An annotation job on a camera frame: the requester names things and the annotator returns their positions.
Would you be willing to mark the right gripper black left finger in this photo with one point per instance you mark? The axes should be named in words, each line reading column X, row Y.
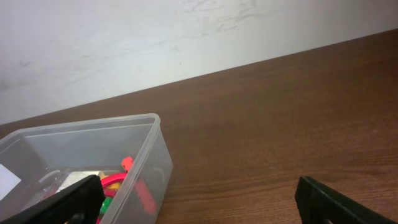
column 78, row 203

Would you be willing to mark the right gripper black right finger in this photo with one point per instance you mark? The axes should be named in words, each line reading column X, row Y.
column 318, row 203

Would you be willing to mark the orange bit holder strip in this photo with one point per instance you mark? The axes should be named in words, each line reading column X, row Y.
column 141, row 189

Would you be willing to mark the clear plastic container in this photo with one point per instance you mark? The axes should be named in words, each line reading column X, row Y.
column 27, row 155

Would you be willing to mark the clear bag of wall plugs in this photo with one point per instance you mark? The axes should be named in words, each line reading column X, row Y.
column 56, row 181

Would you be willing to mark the red handled pliers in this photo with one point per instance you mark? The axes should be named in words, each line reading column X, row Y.
column 109, row 193

